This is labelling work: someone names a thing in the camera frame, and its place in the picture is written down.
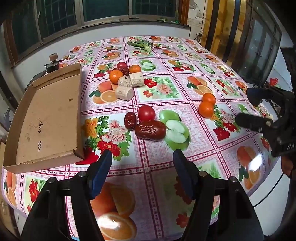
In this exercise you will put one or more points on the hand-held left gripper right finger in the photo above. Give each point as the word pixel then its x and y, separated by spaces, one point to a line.
pixel 183 172

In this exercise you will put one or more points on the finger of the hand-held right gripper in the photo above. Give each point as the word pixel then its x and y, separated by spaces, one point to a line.
pixel 251 122
pixel 255 96

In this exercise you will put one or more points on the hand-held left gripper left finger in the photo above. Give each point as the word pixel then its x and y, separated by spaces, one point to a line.
pixel 103 168

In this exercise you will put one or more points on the orange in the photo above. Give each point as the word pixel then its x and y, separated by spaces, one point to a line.
pixel 134 68
pixel 205 109
pixel 116 76
pixel 208 98

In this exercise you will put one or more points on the large red date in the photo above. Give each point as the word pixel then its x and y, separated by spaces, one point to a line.
pixel 150 130

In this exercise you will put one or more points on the small red date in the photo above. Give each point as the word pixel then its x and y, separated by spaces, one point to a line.
pixel 125 71
pixel 130 120

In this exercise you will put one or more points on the red tomato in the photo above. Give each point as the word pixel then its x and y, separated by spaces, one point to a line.
pixel 121 65
pixel 146 112

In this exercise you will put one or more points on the beige sugarcane chunk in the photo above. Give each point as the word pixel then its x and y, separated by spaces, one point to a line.
pixel 136 79
pixel 124 81
pixel 124 93

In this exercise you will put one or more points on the shallow cardboard tray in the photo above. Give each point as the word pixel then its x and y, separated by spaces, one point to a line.
pixel 46 111

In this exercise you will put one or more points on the person's right hand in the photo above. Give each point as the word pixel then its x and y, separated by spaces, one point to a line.
pixel 288 165

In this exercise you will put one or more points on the fruit printed tablecloth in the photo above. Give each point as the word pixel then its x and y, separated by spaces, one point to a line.
pixel 157 148

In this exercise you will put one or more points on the dark glass door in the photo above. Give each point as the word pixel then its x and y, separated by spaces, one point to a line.
pixel 260 44

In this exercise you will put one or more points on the yellow wooden panel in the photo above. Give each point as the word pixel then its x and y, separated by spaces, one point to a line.
pixel 222 30

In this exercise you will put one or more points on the black gear spool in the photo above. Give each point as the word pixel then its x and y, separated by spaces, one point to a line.
pixel 52 63

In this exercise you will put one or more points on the green leafy vegetable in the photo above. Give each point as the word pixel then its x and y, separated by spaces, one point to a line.
pixel 141 44

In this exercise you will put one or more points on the wooden framed window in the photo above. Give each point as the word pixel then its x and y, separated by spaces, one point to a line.
pixel 104 10

